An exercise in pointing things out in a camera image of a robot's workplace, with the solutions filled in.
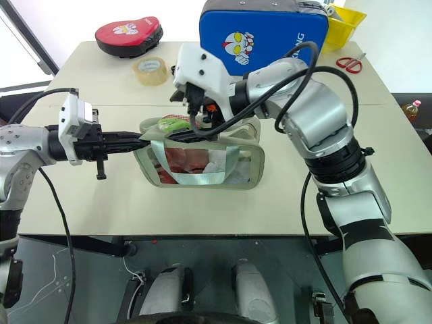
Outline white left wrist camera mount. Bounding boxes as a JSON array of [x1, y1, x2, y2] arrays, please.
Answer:
[[57, 93, 95, 166]]

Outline silver right robot leg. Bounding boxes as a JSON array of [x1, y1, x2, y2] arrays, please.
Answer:
[[232, 259, 278, 324]]

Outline silver robot leg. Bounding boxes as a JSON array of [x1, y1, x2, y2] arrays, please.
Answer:
[[139, 263, 195, 319], [232, 259, 278, 324]]

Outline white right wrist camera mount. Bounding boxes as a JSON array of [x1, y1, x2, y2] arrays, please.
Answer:
[[172, 43, 238, 119]]

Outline black metal frame bar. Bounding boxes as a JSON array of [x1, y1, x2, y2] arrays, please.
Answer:
[[0, 5, 60, 77]]

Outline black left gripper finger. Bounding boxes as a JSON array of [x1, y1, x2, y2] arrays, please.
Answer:
[[106, 130, 150, 143], [106, 140, 151, 155]]

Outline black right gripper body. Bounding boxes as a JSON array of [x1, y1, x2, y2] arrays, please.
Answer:
[[184, 82, 226, 134]]

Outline yellow plastic bin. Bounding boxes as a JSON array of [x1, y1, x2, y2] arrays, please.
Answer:
[[318, 4, 369, 55]]

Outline white cord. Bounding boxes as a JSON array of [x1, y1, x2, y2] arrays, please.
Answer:
[[121, 257, 146, 283]]

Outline red handled scissors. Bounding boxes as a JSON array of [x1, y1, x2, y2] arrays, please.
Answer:
[[335, 51, 367, 75]]

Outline green snack packet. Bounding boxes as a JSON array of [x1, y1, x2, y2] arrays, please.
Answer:
[[157, 113, 192, 133]]

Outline red packet inside pouch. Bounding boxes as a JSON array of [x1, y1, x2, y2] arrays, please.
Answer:
[[157, 147, 210, 184]]

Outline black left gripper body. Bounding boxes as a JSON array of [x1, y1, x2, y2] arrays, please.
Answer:
[[77, 107, 109, 182]]

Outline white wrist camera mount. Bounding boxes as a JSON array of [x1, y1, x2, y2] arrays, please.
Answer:
[[57, 93, 95, 166], [172, 43, 238, 119]]

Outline yellow oil bottle pink cap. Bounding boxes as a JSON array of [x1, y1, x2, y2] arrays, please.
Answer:
[[401, 99, 425, 126]]

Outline silver left robot leg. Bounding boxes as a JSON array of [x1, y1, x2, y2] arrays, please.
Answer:
[[139, 263, 195, 319]]

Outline blue cartoon kick pad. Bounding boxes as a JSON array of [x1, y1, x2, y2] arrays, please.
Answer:
[[198, 0, 330, 78]]

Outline black floor clamp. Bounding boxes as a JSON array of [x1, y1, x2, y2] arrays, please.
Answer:
[[311, 291, 335, 324]]

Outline red boxing focus pad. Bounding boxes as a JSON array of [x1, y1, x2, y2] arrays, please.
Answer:
[[94, 16, 165, 59]]

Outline clear packing tape roll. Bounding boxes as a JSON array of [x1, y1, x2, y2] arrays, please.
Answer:
[[132, 55, 169, 87]]

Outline black table crossbar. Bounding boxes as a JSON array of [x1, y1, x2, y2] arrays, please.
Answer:
[[20, 235, 138, 258]]

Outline beige transparent tote bag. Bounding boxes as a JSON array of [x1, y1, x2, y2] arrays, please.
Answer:
[[133, 113, 266, 192]]

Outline white packet inside pouch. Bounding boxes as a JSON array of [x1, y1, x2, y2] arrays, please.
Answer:
[[202, 150, 239, 177]]

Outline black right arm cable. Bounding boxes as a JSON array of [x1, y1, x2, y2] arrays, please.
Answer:
[[187, 40, 358, 323]]

